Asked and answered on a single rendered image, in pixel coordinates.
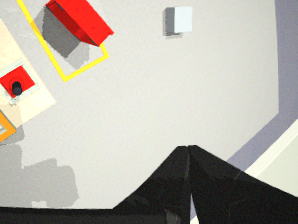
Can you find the small white block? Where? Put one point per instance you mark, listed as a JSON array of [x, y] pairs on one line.
[[178, 20]]

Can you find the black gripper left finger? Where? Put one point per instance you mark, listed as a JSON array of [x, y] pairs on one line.
[[163, 198]]

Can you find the yellow rectangular frame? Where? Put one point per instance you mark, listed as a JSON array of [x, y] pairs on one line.
[[45, 46]]

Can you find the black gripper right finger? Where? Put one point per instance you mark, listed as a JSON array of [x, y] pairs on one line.
[[224, 195]]

